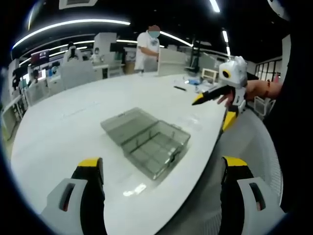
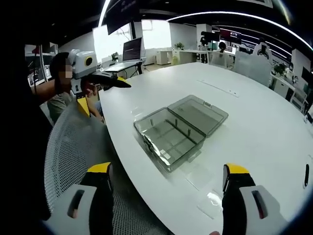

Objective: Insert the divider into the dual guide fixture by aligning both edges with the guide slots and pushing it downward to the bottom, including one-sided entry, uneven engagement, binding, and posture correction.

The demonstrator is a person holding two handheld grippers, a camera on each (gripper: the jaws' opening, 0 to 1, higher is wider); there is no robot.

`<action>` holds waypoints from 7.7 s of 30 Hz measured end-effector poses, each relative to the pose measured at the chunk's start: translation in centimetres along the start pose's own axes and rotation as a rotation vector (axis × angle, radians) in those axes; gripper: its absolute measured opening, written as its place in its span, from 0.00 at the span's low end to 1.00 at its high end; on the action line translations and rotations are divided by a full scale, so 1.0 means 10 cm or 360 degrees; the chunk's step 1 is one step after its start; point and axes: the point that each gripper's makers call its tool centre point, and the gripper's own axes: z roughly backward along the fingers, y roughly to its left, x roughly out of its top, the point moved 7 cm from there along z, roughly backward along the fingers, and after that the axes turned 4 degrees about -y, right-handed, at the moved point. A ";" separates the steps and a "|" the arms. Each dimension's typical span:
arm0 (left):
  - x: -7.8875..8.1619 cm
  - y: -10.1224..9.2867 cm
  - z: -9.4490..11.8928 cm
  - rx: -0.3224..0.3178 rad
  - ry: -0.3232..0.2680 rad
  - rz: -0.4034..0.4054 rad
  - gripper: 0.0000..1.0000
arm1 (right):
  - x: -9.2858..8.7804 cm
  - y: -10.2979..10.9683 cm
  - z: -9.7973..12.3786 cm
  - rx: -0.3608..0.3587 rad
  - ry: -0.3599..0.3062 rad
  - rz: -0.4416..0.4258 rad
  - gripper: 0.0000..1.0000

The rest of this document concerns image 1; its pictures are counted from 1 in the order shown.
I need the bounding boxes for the blue items pile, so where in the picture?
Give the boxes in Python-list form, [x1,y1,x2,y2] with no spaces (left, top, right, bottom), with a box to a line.
[182,76,204,87]

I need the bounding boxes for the ceiling air vent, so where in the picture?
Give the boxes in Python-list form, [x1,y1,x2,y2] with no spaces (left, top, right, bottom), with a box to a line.
[58,0,105,10]

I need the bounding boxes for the long curved ceiling light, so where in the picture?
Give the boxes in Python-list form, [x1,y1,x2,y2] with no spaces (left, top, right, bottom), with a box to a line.
[11,19,132,50]

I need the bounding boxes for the small white mesh chair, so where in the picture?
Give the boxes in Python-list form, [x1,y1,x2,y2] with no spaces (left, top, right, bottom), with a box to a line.
[253,95,276,116]

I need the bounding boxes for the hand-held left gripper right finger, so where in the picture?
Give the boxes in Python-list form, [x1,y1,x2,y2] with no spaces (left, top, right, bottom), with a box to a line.
[220,156,287,235]

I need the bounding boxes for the transparent plastic organizer box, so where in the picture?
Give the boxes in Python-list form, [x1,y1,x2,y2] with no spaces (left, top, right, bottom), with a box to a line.
[100,106,192,181]

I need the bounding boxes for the white mesh office chair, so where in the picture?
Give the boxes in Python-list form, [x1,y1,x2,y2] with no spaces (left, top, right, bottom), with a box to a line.
[215,107,284,206]

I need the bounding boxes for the person's dark clothing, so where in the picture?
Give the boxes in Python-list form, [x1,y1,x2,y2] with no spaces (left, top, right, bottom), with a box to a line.
[263,31,313,213]

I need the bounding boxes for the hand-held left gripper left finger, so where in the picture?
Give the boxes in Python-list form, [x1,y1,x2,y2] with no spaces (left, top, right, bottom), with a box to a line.
[40,157,108,235]

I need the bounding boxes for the person's right hand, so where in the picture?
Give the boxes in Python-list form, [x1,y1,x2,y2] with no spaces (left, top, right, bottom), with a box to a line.
[217,79,260,108]

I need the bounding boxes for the white partition panel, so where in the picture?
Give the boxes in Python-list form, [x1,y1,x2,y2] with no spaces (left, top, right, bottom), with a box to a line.
[157,47,194,76]

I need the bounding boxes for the red display screen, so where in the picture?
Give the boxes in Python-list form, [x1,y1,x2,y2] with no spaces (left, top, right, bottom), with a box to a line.
[31,49,50,66]

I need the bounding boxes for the white open crate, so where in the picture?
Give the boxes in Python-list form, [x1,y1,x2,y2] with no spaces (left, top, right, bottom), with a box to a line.
[201,68,220,83]

